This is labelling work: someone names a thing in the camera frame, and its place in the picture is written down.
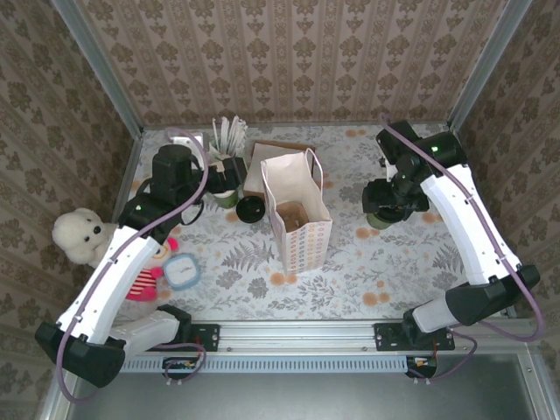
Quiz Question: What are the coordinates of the brown pulp cup carrier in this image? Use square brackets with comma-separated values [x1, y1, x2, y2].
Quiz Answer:
[277, 201, 314, 233]

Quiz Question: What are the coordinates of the black plastic cup lid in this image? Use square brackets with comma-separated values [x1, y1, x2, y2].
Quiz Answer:
[369, 207, 410, 224]
[235, 196, 267, 225]

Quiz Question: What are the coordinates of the white printed paper bag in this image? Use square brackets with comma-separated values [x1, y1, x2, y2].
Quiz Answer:
[261, 147, 333, 276]

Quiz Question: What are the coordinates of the brown cardboard napkin box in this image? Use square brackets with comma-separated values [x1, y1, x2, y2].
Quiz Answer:
[242, 140, 319, 200]

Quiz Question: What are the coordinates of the mint green straw holder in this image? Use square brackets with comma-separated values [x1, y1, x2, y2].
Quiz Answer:
[208, 146, 249, 194]

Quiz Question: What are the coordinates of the white teddy bear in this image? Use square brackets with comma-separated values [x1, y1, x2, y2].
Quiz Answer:
[52, 207, 119, 268]

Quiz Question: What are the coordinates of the red striped plush doll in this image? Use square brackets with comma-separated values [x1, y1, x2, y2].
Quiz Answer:
[124, 235, 180, 304]

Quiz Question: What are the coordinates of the floral table cover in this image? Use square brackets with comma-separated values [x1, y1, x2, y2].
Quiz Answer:
[98, 123, 504, 324]

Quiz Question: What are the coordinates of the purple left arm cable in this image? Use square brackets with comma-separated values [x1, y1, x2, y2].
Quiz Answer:
[57, 125, 210, 403]

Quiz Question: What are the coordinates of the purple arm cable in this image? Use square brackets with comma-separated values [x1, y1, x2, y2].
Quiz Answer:
[57, 125, 210, 403]
[379, 113, 547, 386]

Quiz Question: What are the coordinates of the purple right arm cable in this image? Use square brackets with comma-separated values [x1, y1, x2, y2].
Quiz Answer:
[379, 113, 547, 386]

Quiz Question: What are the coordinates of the aluminium frame post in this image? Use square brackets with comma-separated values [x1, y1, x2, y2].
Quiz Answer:
[446, 0, 534, 132]
[51, 0, 144, 137]

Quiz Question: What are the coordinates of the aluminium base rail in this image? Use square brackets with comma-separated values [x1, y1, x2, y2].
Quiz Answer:
[65, 321, 530, 354]

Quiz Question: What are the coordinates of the slotted grey cable duct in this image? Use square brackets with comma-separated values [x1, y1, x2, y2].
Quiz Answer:
[80, 354, 406, 375]

